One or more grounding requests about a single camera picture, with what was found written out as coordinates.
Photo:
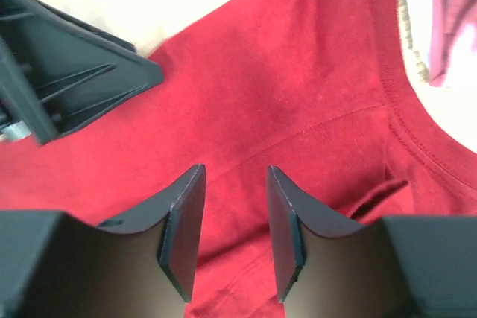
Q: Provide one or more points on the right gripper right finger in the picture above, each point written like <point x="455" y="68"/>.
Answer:
<point x="328" y="265"/>

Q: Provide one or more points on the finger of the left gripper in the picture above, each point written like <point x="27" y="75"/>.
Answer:
<point x="59" y="74"/>

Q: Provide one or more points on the pink t shirt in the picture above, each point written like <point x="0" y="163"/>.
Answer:
<point x="452" y="56"/>

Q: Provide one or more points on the dark red t shirt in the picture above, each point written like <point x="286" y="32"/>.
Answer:
<point x="315" y="87"/>

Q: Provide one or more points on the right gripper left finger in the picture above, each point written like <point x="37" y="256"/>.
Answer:
<point x="140" y="263"/>

